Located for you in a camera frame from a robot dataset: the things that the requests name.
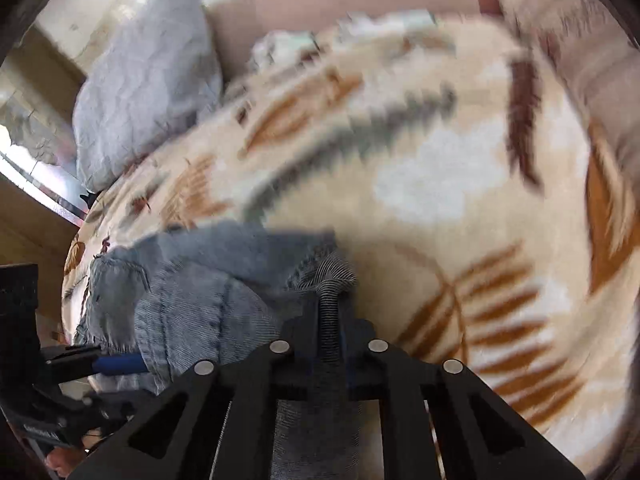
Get blue denim pants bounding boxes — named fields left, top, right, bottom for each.
left=74, top=222, right=359, bottom=479

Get person's left hand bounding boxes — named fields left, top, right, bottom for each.
left=44, top=448, right=88, bottom=479

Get leaf-patterned beige blanket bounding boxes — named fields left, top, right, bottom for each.
left=62, top=18, right=639, bottom=477

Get grey quilted pillow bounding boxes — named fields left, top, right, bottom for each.
left=72, top=0, right=222, bottom=193

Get striped beige folded blanket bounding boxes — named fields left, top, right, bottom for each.
left=499, top=0, right=639, bottom=167

